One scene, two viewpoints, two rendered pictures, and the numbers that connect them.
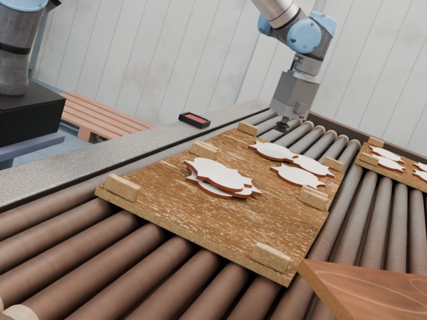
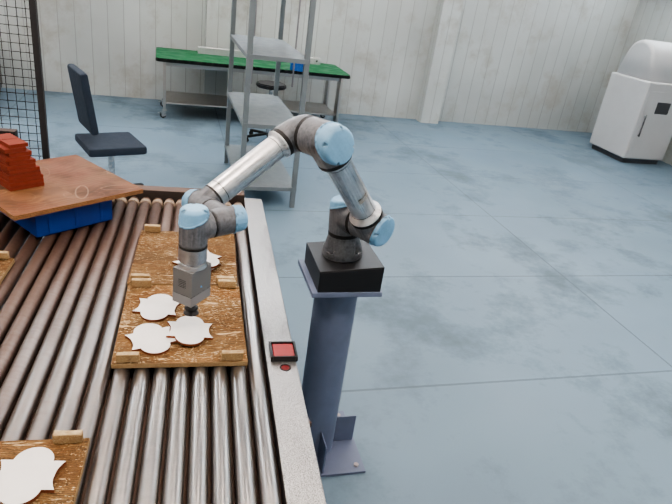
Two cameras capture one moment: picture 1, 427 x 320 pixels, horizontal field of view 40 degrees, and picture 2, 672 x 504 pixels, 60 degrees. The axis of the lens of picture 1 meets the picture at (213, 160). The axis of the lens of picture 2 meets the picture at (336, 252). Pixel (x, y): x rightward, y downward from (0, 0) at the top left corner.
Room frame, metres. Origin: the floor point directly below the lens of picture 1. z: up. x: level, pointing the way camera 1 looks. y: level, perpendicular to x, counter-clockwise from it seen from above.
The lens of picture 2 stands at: (2.90, -0.47, 1.91)
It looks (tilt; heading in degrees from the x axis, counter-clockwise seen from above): 25 degrees down; 151
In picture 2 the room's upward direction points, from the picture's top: 8 degrees clockwise
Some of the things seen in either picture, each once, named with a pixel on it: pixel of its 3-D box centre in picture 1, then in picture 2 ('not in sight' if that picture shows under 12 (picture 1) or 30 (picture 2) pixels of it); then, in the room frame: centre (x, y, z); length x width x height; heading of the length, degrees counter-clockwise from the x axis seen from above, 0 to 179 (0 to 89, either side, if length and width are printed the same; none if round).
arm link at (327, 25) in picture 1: (316, 35); (194, 226); (1.52, -0.14, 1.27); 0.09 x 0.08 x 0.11; 108
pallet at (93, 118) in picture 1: (107, 126); not in sight; (4.27, 0.85, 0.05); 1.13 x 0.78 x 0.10; 75
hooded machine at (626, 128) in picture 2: not in sight; (643, 101); (-2.86, 7.39, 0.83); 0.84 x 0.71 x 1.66; 169
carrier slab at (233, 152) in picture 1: (272, 164); (183, 322); (1.45, -0.15, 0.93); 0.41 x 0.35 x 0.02; 167
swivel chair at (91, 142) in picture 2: not in sight; (108, 137); (-1.89, -0.03, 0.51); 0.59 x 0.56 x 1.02; 80
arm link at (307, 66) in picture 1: (305, 65); (193, 253); (1.52, -0.14, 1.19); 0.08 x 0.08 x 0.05
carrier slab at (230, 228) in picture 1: (227, 204); (186, 257); (1.05, -0.05, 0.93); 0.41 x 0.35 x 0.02; 165
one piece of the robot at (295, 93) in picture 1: (297, 94); (189, 277); (1.51, -0.15, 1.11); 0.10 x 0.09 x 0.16; 39
